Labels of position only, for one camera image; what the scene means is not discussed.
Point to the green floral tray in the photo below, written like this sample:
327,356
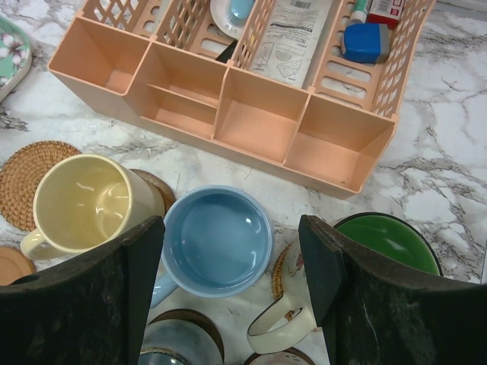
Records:
16,56

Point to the pink red mug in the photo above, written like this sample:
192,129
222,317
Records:
291,356

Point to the peach plastic desk organizer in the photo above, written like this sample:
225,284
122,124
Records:
143,62

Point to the light orange wooden coaster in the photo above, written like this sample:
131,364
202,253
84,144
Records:
13,265

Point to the blue grey eraser block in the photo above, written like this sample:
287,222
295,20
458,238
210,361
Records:
366,43

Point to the pale yellow mug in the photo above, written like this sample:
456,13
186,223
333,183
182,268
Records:
85,201

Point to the light blue mug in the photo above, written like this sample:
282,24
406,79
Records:
218,242

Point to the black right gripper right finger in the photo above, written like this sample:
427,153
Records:
391,313

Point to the white printed package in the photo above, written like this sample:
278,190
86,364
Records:
290,40

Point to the green white glue stick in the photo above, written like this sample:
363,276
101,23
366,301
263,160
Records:
360,12

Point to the green floral mug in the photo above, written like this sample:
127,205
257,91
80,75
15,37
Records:
313,279

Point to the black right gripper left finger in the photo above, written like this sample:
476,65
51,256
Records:
91,309

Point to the blue correction tape package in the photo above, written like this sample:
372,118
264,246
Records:
230,16

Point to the grooved brown wooden coaster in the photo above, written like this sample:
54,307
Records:
165,191

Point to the yellow black highlighter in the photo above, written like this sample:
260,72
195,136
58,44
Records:
227,53

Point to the red white small box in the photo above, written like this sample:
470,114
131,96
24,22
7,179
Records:
386,12

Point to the dark grey mug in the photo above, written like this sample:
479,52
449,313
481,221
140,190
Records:
175,341

